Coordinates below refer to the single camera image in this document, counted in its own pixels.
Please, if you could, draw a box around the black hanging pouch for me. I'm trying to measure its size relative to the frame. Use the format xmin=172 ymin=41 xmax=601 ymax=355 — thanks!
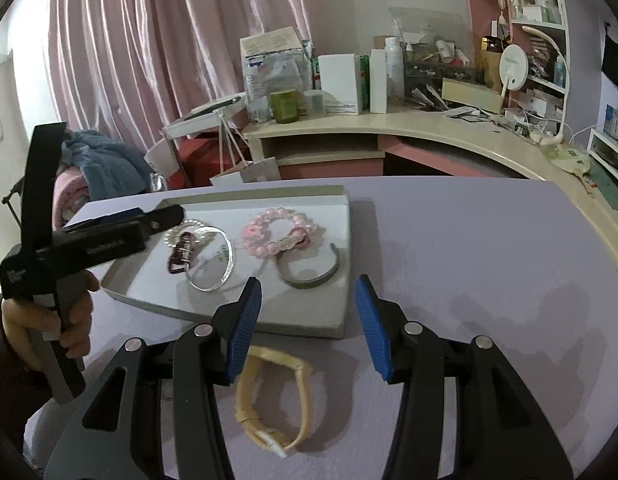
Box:
xmin=601 ymin=22 xmax=618 ymax=86

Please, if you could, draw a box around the cream flat box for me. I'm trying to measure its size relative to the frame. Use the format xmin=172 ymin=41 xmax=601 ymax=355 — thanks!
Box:
xmin=441 ymin=78 xmax=505 ymax=115

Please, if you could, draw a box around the pink and white shelf unit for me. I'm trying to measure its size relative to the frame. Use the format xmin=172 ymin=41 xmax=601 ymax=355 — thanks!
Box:
xmin=458 ymin=0 xmax=618 ymax=196

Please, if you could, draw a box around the white pearl bracelet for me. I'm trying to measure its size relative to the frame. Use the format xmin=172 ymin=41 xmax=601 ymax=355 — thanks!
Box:
xmin=164 ymin=218 xmax=216 ymax=252

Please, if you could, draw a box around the white carton box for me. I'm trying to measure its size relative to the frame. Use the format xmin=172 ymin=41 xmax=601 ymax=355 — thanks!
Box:
xmin=317 ymin=53 xmax=363 ymax=116

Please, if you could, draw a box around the pink bead bracelet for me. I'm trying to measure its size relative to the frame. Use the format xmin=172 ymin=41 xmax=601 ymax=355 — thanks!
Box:
xmin=241 ymin=208 xmax=321 ymax=257

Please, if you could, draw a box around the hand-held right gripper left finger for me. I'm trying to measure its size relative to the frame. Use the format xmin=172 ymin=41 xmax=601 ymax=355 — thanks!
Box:
xmin=44 ymin=276 xmax=263 ymax=480

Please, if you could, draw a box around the thin silver bangle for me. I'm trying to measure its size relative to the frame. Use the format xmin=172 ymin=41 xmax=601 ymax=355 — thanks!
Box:
xmin=185 ymin=226 xmax=236 ymax=292

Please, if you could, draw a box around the pink blanket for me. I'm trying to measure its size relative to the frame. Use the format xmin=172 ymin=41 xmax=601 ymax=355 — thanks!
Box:
xmin=52 ymin=169 xmax=91 ymax=227

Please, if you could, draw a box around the person's left forearm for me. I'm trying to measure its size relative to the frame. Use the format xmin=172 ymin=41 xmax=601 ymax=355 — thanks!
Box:
xmin=0 ymin=295 xmax=52 ymax=461

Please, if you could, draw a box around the round hand fan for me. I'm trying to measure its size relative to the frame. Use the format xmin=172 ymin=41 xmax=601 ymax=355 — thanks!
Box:
xmin=545 ymin=144 xmax=598 ymax=179

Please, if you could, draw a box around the yellow wristwatch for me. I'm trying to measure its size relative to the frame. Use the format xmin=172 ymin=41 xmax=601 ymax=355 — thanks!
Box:
xmin=234 ymin=345 xmax=316 ymax=459

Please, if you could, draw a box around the grey jewelry tray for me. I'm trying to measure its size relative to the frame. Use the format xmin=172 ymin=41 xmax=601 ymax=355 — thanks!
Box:
xmin=100 ymin=185 xmax=352 ymax=340

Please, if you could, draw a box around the silver cuff bangle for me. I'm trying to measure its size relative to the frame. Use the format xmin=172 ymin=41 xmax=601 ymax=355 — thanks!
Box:
xmin=273 ymin=242 xmax=340 ymax=291

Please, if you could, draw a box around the white bottle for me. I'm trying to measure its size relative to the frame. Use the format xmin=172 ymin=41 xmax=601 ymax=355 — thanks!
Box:
xmin=384 ymin=36 xmax=406 ymax=101

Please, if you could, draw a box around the person's left hand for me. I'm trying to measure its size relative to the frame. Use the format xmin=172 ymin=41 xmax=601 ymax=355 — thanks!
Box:
xmin=1 ymin=269 xmax=101 ymax=377

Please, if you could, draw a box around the green glass jar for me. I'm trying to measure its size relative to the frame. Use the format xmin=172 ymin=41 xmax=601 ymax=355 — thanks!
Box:
xmin=268 ymin=88 xmax=300 ymax=125

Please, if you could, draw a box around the plastic bag with papers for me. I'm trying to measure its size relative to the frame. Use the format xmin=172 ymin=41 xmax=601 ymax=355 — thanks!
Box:
xmin=238 ymin=26 xmax=316 ymax=124

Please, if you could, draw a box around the tall white box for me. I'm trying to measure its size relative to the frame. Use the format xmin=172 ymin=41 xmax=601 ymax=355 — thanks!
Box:
xmin=369 ymin=49 xmax=390 ymax=114

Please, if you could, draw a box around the cream curved desk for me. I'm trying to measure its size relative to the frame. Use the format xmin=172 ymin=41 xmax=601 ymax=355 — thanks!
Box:
xmin=241 ymin=106 xmax=618 ymax=292

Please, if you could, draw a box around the white board on stand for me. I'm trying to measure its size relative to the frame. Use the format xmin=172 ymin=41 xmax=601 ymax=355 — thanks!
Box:
xmin=163 ymin=93 xmax=246 ymax=140

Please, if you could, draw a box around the pink curtain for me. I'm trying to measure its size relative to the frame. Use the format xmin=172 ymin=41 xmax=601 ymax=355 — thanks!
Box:
xmin=9 ymin=0 xmax=317 ymax=166

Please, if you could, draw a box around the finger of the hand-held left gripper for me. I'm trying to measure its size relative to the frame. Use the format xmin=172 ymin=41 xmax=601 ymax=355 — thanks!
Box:
xmin=19 ymin=122 xmax=68 ymax=257
xmin=64 ymin=204 xmax=186 ymax=241

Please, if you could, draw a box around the round white mirror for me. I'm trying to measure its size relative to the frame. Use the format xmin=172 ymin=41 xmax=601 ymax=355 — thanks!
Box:
xmin=499 ymin=43 xmax=529 ymax=111

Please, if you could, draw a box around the white desk lamp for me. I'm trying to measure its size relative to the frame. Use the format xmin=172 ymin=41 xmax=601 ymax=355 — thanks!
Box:
xmin=521 ymin=25 xmax=573 ymax=147

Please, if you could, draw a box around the clear acrylic organizer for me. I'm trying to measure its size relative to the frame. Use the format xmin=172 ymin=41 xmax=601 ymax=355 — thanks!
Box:
xmin=388 ymin=6 xmax=483 ymax=107

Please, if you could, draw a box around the green cloth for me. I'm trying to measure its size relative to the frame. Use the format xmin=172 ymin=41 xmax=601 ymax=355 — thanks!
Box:
xmin=583 ymin=156 xmax=618 ymax=212

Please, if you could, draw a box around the purple tablecloth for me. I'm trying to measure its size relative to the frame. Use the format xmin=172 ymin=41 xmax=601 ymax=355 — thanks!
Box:
xmin=24 ymin=175 xmax=618 ymax=480

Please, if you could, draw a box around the blue fluffy blanket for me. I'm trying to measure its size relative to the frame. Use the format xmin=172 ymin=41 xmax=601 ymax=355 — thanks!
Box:
xmin=59 ymin=130 xmax=151 ymax=202

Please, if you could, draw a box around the dark red bead bracelet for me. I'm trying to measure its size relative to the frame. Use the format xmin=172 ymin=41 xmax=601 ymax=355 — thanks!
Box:
xmin=167 ymin=231 xmax=196 ymax=275

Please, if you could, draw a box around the red box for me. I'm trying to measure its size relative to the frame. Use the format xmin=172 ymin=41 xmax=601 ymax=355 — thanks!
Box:
xmin=175 ymin=134 xmax=251 ymax=187

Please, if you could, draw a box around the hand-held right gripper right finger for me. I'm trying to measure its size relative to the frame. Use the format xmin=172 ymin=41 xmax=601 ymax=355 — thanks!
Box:
xmin=354 ymin=275 xmax=574 ymax=480

